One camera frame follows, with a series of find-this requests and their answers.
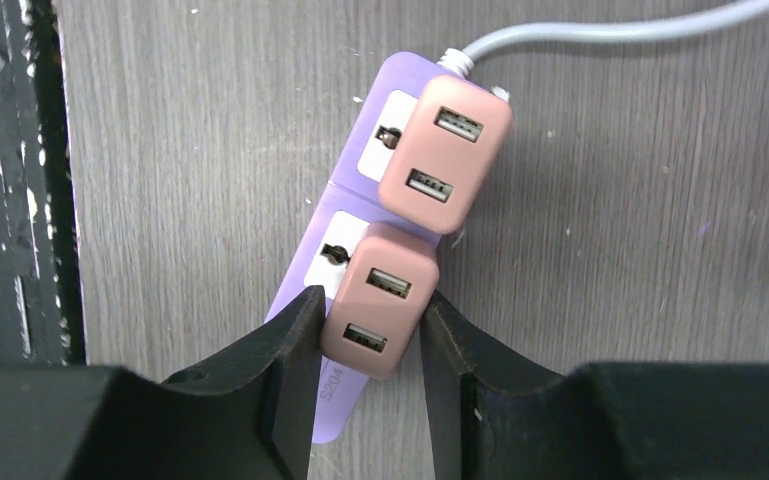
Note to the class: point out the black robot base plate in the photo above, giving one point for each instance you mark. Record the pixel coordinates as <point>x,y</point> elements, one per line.
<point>41,315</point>

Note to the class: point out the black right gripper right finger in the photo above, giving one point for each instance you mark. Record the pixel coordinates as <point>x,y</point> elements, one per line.
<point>495,414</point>

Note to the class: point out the pink plug purple strip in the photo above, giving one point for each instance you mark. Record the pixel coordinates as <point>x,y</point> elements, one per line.
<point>443,156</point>
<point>389,282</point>

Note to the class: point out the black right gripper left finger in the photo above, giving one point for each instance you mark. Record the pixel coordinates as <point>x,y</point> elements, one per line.
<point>245,412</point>

